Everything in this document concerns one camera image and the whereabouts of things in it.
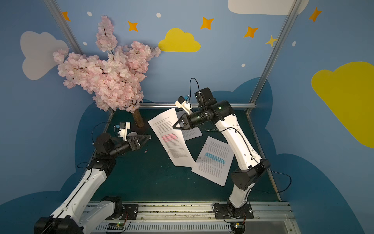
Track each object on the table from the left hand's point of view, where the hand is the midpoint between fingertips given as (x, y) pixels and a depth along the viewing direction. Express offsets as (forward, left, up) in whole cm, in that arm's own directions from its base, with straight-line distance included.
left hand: (147, 134), depth 74 cm
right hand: (-2, -16, +10) cm, 19 cm away
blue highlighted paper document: (-1, -39, -26) cm, 47 cm away
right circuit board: (-36, -48, -29) cm, 67 cm away
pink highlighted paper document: (-5, -14, +2) cm, 15 cm away
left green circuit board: (-38, +15, -29) cm, 50 cm away
